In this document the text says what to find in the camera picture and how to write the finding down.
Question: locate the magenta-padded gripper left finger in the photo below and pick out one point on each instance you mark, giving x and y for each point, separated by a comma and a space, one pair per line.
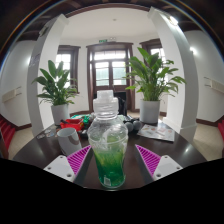
60, 166

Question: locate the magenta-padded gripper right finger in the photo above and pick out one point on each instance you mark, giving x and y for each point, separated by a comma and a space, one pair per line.
166, 166

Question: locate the clear bottle with green drink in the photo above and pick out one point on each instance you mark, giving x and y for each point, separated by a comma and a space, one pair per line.
108, 150

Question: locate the white mug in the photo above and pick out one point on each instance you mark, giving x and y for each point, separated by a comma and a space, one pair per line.
70, 143

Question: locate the printed paper leaflet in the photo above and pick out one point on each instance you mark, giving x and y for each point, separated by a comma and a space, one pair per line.
156, 132

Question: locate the red plastic box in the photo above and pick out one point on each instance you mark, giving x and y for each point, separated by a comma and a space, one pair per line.
71, 125

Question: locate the grey ball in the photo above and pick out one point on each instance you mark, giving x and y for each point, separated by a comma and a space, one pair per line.
137, 125
129, 126

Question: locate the small potted plant, white pot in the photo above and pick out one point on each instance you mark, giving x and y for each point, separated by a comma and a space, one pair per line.
60, 113

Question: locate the green package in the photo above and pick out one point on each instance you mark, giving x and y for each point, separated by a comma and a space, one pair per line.
81, 117

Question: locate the large potted plant, white pot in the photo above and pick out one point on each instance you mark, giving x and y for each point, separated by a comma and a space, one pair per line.
149, 111

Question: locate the black chair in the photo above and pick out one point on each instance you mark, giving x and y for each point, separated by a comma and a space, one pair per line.
122, 103

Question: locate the dark wooden framed window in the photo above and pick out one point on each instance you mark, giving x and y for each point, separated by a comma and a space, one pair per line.
156, 51
65, 58

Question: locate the dark wooden glazed double door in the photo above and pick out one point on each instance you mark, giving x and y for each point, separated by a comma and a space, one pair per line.
108, 68

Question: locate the green exit sign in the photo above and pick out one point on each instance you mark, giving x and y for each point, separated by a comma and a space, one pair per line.
103, 41

